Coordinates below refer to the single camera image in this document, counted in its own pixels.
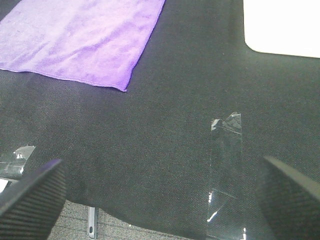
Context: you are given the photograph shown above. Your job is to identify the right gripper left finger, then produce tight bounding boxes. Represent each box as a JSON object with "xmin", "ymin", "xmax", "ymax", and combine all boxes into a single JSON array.
[{"xmin": 0, "ymin": 159, "xmax": 67, "ymax": 240}]

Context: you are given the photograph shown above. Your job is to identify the clear tape strip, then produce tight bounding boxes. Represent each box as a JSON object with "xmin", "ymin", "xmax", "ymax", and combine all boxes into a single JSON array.
[
  {"xmin": 0, "ymin": 145, "xmax": 36, "ymax": 182},
  {"xmin": 206, "ymin": 112, "xmax": 246, "ymax": 240}
]

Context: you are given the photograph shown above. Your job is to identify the purple microfiber towel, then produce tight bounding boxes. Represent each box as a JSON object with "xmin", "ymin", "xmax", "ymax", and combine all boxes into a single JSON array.
[{"xmin": 0, "ymin": 0, "xmax": 164, "ymax": 92}]

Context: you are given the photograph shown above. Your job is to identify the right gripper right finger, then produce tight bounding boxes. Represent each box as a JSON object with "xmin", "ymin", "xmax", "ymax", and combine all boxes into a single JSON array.
[{"xmin": 255, "ymin": 156, "xmax": 320, "ymax": 240}]

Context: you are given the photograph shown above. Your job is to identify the black table cloth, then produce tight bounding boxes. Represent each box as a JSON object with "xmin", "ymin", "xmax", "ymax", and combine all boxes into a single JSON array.
[{"xmin": 0, "ymin": 0, "xmax": 320, "ymax": 240}]

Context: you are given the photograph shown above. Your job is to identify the clear tape strip left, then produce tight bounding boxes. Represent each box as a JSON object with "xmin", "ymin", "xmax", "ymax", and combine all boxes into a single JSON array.
[{"xmin": 0, "ymin": 145, "xmax": 36, "ymax": 182}]

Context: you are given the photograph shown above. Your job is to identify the silver table leg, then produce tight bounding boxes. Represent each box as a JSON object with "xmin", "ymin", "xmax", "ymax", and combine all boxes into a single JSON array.
[{"xmin": 87, "ymin": 206, "xmax": 98, "ymax": 240}]

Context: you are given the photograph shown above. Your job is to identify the white box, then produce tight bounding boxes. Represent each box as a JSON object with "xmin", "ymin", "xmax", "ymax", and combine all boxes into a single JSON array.
[{"xmin": 243, "ymin": 0, "xmax": 320, "ymax": 58}]

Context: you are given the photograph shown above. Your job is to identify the clear tape strip right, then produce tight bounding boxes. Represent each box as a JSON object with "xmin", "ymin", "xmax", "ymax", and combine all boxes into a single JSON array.
[{"xmin": 206, "ymin": 112, "xmax": 246, "ymax": 240}]

